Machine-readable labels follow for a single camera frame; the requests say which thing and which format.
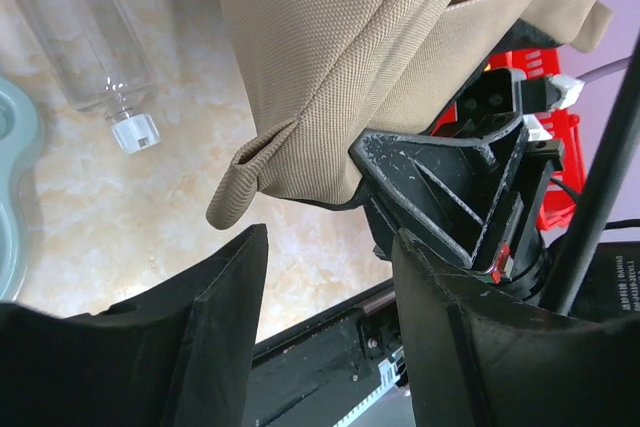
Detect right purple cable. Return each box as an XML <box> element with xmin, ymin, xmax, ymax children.
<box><xmin>579</xmin><ymin>56</ymin><xmax>632</xmax><ymax>83</ymax></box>

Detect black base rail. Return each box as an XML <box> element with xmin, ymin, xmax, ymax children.
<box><xmin>242</xmin><ymin>280</ymin><xmax>406</xmax><ymax>426</ymax></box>

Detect black tent pole crossing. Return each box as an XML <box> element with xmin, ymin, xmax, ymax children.
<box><xmin>540</xmin><ymin>46</ymin><xmax>639</xmax><ymax>315</ymax></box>

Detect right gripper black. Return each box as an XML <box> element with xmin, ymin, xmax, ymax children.
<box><xmin>349</xmin><ymin>113</ymin><xmax>564</xmax><ymax>297</ymax></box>

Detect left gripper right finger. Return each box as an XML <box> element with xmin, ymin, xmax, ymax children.
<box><xmin>392</xmin><ymin>230</ymin><xmax>639</xmax><ymax>426</ymax></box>

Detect beige fabric pet tent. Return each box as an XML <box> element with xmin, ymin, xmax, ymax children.
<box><xmin>206</xmin><ymin>0</ymin><xmax>611</xmax><ymax>230</ymax></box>

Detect teal double pet bowl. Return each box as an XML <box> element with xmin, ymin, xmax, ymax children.
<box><xmin>1</xmin><ymin>77</ymin><xmax>44</xmax><ymax>302</ymax></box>

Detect red plastic basket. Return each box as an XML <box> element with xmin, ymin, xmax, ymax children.
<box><xmin>439</xmin><ymin>44</ymin><xmax>585</xmax><ymax>231</ymax></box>

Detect clear plastic bottle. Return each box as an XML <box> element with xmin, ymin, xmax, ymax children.
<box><xmin>15</xmin><ymin>0</ymin><xmax>160</xmax><ymax>154</ymax></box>

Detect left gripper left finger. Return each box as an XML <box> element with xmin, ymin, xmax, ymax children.
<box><xmin>1</xmin><ymin>224</ymin><xmax>268</xmax><ymax>426</ymax></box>

